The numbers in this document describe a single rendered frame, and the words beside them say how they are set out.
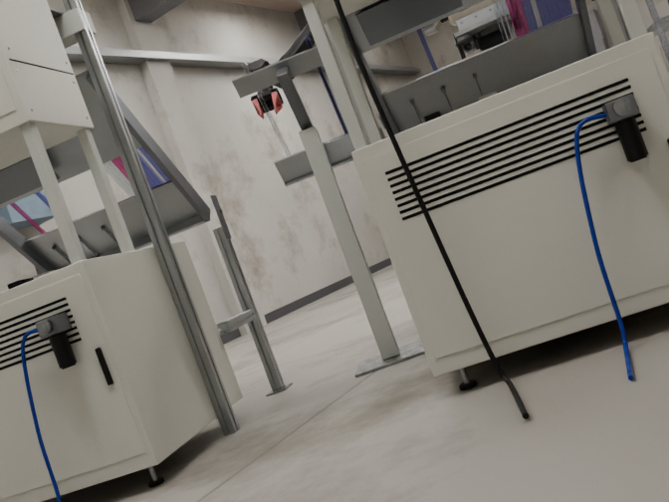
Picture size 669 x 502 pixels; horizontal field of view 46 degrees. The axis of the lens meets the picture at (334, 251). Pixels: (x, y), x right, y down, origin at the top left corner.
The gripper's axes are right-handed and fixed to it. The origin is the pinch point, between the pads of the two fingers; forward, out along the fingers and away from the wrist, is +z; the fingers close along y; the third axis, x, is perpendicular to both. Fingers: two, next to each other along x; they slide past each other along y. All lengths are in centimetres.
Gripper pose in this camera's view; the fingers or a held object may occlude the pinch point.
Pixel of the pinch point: (269, 114)
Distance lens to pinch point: 278.3
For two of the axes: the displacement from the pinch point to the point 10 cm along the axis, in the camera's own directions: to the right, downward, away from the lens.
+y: 9.4, -3.2, -1.2
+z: 1.4, 6.8, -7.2
